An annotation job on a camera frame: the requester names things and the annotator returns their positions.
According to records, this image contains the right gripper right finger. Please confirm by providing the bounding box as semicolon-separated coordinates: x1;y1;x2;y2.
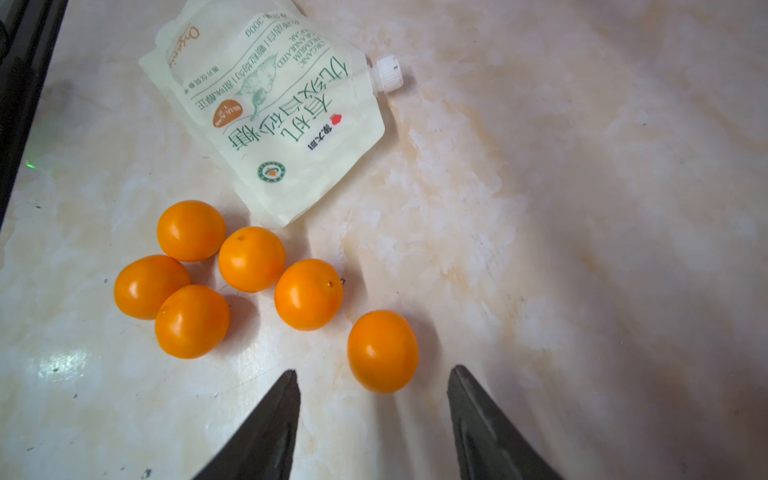
447;365;560;479

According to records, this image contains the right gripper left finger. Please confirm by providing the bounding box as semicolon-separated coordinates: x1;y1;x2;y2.
195;370;301;480

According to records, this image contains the orange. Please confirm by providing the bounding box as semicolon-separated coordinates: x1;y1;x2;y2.
113;255;191;320
274;259;344;331
218;227;286;293
156;200;227;262
347;310;419;394
154;285;231;359

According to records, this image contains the orange bottom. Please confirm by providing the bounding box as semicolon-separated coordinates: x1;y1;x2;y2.
113;255;191;320

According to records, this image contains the white printed snack pouch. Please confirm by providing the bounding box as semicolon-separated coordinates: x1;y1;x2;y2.
140;1;404;229

